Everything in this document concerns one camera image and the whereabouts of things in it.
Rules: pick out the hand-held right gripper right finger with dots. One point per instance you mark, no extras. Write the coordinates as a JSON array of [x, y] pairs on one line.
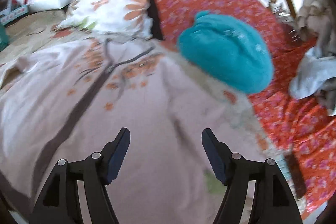
[[214, 158]]

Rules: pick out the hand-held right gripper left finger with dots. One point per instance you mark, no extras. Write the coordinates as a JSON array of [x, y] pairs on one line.
[[119, 158]]

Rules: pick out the pink garment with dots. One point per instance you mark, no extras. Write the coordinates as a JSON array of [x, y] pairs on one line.
[[131, 103]]

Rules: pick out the folded teal garment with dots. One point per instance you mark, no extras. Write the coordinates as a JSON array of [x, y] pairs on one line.
[[225, 56]]

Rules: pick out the light grey cloth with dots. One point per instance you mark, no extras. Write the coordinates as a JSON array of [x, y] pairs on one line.
[[309, 74]]

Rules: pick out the beige quilted blanket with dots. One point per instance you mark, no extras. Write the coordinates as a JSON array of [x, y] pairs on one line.
[[34, 27]]

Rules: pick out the teal box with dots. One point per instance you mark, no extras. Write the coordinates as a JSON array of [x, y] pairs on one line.
[[3, 37]]

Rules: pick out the beige cloth pile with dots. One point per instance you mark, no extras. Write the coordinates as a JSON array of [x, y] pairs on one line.
[[323, 19]]

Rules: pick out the printed carton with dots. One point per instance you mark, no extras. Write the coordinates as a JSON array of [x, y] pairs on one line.
[[15, 14]]

